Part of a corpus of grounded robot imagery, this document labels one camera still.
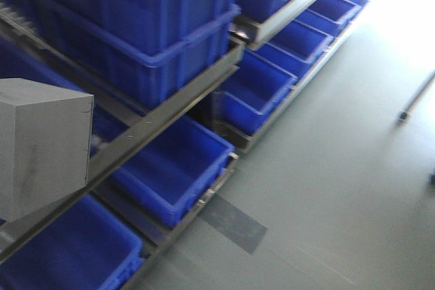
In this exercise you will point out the gray foam base block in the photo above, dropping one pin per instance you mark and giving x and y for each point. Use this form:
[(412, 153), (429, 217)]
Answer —
[(45, 144)]

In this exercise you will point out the stainless steel shelf rack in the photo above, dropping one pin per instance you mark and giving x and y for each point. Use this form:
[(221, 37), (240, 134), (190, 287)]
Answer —
[(141, 130)]

